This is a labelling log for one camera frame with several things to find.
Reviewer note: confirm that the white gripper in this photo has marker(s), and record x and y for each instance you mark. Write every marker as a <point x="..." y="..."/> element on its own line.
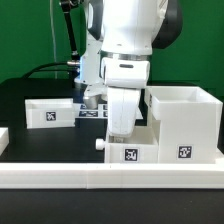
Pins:
<point x="123" y="81"/>

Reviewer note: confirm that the white front drawer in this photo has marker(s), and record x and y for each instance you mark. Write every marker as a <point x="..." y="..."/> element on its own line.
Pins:
<point x="141" y="147"/>

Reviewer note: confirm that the white drawer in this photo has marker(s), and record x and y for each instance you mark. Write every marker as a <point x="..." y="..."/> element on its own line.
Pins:
<point x="49" y="113"/>
<point x="141" y="147"/>

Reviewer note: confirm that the white drawer cabinet box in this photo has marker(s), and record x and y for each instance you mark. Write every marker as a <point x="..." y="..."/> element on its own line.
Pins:
<point x="186" y="123"/>

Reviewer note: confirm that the white rear drawer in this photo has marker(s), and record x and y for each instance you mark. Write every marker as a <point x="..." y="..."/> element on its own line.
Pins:
<point x="49" y="113"/>

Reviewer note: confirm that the marker tag sheet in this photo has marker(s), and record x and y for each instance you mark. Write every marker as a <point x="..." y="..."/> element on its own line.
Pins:
<point x="81" y="111"/>

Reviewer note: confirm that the white block at left edge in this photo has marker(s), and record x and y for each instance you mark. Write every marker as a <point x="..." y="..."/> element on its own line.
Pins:
<point x="4" y="139"/>

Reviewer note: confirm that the white L-shaped fence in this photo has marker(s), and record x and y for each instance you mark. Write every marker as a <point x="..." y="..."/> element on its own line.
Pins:
<point x="108" y="176"/>

